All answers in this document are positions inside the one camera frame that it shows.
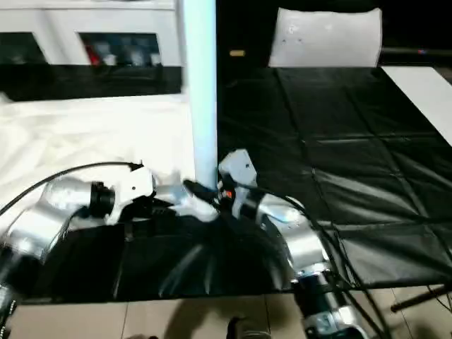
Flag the white plastic table top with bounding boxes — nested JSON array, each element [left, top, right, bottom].
[[0, 92, 221, 235]]

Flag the white plastic table leg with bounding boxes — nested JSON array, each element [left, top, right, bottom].
[[179, 0, 220, 193]]

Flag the black work mat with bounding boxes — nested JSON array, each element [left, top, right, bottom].
[[0, 62, 452, 304]]

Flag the dark right robot foot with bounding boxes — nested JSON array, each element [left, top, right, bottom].
[[226, 316, 274, 339]]

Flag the small bottles on shelf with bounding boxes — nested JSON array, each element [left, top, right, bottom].
[[78, 33, 165, 67]]

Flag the black cabinet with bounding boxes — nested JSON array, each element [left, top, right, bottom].
[[215, 0, 285, 73]]

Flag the white plastic bag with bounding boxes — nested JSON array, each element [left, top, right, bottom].
[[268, 7, 384, 70]]

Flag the white cabinet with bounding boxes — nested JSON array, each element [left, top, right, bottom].
[[0, 0, 183, 69]]

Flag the black rod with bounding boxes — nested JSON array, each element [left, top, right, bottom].
[[390, 282, 452, 313]]

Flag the white flat sheet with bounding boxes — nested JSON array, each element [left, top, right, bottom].
[[381, 64, 452, 143]]

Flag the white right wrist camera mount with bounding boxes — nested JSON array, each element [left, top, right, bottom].
[[217, 148, 257, 214]]

